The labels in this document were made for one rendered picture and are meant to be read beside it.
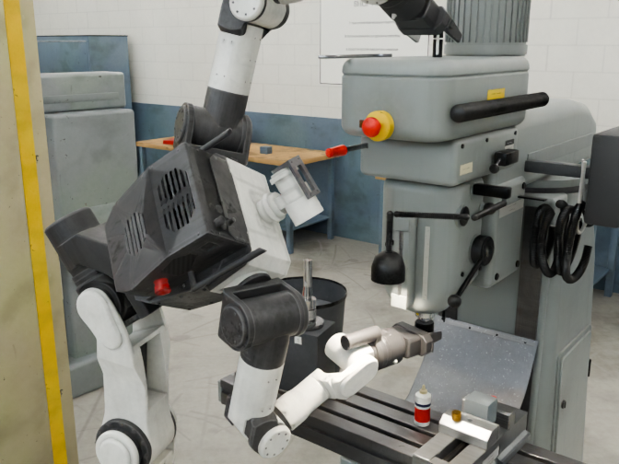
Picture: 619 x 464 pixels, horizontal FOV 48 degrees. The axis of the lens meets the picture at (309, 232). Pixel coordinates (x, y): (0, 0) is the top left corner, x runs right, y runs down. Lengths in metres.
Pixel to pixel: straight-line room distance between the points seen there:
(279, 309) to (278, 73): 6.16
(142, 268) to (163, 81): 7.37
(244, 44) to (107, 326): 0.67
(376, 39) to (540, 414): 4.98
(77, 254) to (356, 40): 5.43
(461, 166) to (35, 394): 2.17
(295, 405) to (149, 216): 0.51
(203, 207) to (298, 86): 6.00
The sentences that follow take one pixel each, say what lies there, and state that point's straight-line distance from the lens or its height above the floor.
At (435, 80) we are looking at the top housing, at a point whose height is 1.85.
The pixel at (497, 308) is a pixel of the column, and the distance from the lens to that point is 2.06.
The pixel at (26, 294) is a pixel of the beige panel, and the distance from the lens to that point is 2.97.
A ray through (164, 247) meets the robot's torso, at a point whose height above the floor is 1.56.
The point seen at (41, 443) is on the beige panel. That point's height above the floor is 0.30.
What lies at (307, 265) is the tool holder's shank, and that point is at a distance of 1.90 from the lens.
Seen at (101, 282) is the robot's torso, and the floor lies 1.42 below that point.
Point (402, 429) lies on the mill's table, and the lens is 1.86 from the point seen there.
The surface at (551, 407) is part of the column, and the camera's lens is 2.17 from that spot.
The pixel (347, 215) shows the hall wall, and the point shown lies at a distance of 7.02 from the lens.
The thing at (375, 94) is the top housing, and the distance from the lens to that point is 1.43.
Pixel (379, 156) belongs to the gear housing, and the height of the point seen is 1.68.
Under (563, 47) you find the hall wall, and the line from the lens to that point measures 5.92.
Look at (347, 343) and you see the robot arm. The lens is 1.55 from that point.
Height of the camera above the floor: 1.92
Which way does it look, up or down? 15 degrees down
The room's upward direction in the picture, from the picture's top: straight up
